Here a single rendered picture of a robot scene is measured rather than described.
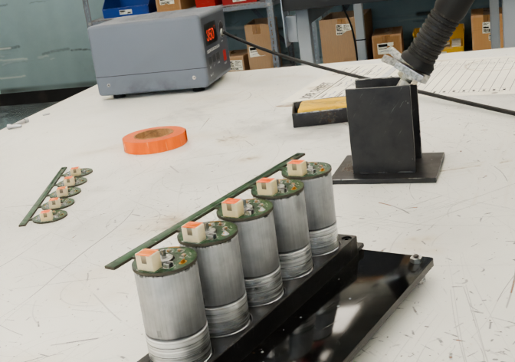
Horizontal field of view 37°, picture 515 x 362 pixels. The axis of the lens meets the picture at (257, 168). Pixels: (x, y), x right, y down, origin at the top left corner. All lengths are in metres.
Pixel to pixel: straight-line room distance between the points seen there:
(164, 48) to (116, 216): 0.45
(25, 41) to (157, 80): 4.84
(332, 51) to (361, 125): 4.02
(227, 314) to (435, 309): 0.10
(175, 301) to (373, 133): 0.29
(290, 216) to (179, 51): 0.64
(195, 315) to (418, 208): 0.23
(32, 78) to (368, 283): 5.51
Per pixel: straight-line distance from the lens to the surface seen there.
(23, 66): 5.86
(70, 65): 5.67
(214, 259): 0.31
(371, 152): 0.55
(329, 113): 0.73
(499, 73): 0.89
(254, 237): 0.33
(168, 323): 0.30
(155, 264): 0.29
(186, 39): 0.97
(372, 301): 0.36
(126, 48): 1.00
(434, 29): 0.54
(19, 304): 0.45
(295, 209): 0.35
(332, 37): 4.56
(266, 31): 4.66
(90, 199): 0.61
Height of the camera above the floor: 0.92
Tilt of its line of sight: 16 degrees down
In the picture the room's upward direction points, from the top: 8 degrees counter-clockwise
